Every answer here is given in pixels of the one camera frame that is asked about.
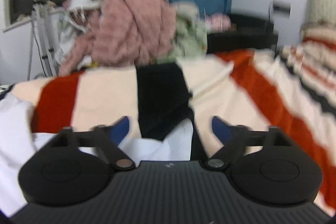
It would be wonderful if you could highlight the striped pillow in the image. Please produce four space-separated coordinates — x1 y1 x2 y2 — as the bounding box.
280 20 335 90

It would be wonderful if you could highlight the striped red black cream blanket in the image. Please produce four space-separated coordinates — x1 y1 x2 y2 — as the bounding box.
3 50 335 214

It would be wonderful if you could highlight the wall power socket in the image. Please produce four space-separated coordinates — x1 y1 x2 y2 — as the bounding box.
272 0 291 16

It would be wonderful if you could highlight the pink fluffy blanket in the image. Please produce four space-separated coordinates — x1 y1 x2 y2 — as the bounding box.
59 0 176 76

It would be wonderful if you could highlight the beige quilted headboard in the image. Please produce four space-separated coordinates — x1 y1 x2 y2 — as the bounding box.
307 0 335 24

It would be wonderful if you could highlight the small pink garment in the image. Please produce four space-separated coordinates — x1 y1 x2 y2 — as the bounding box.
205 13 231 32

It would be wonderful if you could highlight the black armchair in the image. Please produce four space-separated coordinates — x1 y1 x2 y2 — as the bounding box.
207 13 278 54

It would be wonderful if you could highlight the light green garment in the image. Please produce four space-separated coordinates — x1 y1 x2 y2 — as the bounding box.
157 1 207 64

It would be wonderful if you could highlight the white grey garment on pile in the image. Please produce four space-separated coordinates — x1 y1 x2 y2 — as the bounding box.
54 0 104 65

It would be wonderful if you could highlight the silver tripod with camera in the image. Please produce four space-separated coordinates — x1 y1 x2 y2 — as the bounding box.
31 0 58 77

